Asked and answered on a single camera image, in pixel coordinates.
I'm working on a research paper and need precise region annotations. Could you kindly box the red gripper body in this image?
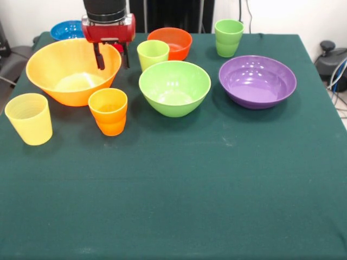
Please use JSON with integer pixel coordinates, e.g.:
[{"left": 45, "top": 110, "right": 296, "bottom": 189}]
[{"left": 81, "top": 13, "right": 137, "bottom": 44}]

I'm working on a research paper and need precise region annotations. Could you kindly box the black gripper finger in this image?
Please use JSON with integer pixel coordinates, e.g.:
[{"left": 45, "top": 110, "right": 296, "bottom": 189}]
[
  {"left": 93, "top": 42, "right": 106, "bottom": 71},
  {"left": 120, "top": 43, "right": 131, "bottom": 69}
]

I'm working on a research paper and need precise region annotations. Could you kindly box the large yellow-orange bowl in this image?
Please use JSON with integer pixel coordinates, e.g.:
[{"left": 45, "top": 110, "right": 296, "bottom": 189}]
[{"left": 25, "top": 37, "right": 123, "bottom": 107}]

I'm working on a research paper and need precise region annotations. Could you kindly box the lime yellow cup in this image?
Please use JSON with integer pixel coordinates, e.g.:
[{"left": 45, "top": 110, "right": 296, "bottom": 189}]
[{"left": 136, "top": 40, "right": 170, "bottom": 73}]

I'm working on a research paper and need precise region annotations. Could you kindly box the blue bowl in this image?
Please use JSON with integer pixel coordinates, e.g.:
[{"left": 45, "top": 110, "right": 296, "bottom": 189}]
[{"left": 50, "top": 19, "right": 85, "bottom": 41}]

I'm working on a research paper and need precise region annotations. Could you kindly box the green bowl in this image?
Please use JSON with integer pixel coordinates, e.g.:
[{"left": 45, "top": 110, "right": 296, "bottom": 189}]
[{"left": 138, "top": 60, "right": 212, "bottom": 118}]

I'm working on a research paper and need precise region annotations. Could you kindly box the orange cup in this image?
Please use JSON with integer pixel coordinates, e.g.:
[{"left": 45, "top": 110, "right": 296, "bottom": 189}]
[{"left": 87, "top": 87, "right": 128, "bottom": 137}]

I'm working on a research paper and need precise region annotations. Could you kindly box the red-orange bowl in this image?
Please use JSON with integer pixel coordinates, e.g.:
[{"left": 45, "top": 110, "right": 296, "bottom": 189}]
[{"left": 147, "top": 27, "right": 193, "bottom": 62}]

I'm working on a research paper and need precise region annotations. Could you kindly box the grey office chair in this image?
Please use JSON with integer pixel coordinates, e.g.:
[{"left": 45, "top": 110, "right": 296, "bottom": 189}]
[{"left": 0, "top": 35, "right": 41, "bottom": 94}]

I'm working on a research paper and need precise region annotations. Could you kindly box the green cup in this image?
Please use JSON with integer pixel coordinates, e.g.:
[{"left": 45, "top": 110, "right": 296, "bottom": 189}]
[{"left": 214, "top": 19, "right": 245, "bottom": 58}]

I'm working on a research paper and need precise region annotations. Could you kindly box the purple bowl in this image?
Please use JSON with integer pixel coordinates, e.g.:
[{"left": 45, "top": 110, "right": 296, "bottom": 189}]
[{"left": 219, "top": 55, "right": 298, "bottom": 111}]

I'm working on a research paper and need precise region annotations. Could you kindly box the dark green tablecloth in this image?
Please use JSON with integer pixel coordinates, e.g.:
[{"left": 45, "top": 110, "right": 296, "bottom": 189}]
[{"left": 0, "top": 31, "right": 347, "bottom": 260}]

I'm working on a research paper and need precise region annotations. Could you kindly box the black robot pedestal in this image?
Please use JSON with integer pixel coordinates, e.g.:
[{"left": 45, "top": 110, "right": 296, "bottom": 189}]
[{"left": 128, "top": 0, "right": 215, "bottom": 34}]

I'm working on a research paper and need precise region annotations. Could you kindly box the black wall cable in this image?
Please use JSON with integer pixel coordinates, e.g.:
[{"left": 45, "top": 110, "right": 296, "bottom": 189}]
[{"left": 237, "top": 0, "right": 253, "bottom": 34}]

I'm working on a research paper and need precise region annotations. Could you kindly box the tangle of cables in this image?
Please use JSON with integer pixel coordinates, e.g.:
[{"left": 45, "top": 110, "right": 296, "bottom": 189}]
[{"left": 326, "top": 56, "right": 347, "bottom": 119}]

